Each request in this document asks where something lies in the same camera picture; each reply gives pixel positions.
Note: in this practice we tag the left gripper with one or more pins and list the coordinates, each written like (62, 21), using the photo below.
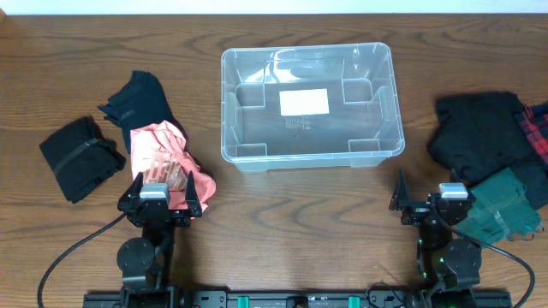
(156, 212)

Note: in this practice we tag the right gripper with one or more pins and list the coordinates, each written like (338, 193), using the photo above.
(418, 210)

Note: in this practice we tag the pink printed shirt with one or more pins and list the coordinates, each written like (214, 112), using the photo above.
(158, 151)

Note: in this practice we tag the large black garment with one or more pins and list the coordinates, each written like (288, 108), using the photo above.
(478, 136)

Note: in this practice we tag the dark green garment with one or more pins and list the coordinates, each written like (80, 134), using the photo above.
(501, 211)

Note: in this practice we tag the black garment with strap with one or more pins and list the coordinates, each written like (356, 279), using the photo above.
(80, 158)

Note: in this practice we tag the dark navy garment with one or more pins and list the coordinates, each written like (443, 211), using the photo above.
(141, 102)

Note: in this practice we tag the red plaid flannel shirt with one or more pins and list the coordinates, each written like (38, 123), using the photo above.
(532, 121)

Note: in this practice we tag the clear plastic storage bin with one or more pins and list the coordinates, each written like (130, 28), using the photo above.
(364, 126)

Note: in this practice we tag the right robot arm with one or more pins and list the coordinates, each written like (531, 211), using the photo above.
(449, 266)

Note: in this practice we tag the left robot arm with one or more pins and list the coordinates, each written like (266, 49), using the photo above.
(145, 260)

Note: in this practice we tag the white label in bin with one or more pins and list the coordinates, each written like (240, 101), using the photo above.
(304, 102)

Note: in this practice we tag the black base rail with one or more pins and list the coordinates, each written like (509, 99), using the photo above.
(372, 298)

